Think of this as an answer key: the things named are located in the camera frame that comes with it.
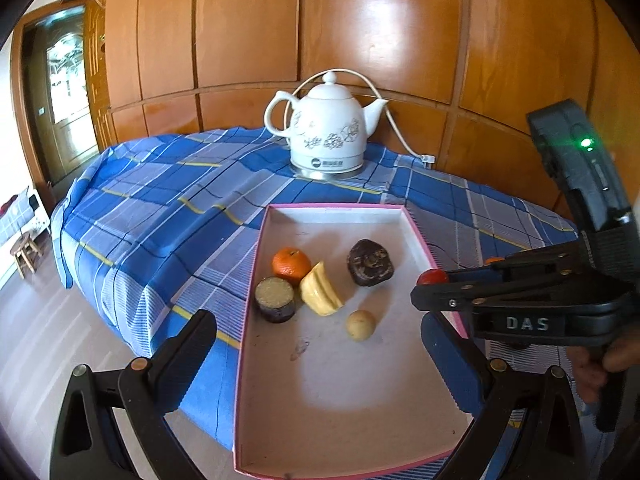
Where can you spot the red cherry tomato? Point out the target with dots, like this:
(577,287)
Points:
(434,276)

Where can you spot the person's right hand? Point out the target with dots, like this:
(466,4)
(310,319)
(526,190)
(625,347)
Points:
(585,375)

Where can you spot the small wooden stool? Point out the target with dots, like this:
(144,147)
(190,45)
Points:
(27,255)

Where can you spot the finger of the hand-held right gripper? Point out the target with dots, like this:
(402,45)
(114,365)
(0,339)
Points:
(545,257)
(500,292)

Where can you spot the small tan potato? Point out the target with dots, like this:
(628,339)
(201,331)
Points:
(361,325)

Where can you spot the pink-rimmed white cardboard tray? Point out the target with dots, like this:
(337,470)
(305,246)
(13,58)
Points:
(340,390)

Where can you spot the wooden panelled wardrobe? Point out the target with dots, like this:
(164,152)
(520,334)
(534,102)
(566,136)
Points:
(400,25)

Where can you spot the white furniture piece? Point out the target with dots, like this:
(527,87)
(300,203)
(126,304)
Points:
(27,210)

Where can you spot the blue plaid tablecloth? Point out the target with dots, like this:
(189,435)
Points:
(165,220)

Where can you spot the yellow fruit wedge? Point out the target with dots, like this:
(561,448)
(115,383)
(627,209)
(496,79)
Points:
(320,292)

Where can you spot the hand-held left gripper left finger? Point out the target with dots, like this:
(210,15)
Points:
(192,345)

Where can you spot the wooden glazed door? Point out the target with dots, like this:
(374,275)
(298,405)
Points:
(60,90)

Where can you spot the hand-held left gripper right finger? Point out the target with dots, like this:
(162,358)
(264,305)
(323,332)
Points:
(445,365)

